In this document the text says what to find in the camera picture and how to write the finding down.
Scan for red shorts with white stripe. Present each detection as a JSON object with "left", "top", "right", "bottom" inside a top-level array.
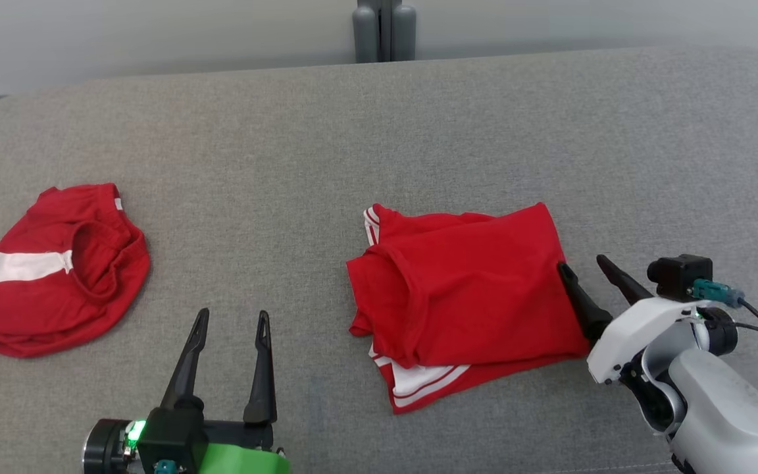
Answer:
[{"left": 0, "top": 183, "right": 151, "bottom": 396}]

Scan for grey rounded post foot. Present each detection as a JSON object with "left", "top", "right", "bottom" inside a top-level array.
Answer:
[
  {"left": 391, "top": 3, "right": 417, "bottom": 61},
  {"left": 353, "top": 5, "right": 378, "bottom": 64}
]

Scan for grey fabric sofa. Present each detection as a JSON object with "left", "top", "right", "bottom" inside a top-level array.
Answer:
[{"left": 0, "top": 45, "right": 758, "bottom": 474}]

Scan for grey partition post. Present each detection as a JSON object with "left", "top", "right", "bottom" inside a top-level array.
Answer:
[{"left": 356, "top": 0, "right": 413, "bottom": 63}]

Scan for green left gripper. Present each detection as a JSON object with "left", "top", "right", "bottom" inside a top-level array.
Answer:
[{"left": 161, "top": 308, "right": 291, "bottom": 474}]

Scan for red shirt with white sleeves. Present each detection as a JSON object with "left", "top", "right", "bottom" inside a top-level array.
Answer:
[{"left": 346, "top": 202, "right": 592, "bottom": 415}]

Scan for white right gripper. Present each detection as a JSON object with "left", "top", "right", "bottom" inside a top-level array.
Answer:
[{"left": 558, "top": 255, "right": 702, "bottom": 384}]

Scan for teal right camera connector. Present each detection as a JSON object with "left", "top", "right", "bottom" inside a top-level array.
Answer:
[{"left": 692, "top": 278, "right": 745, "bottom": 309}]

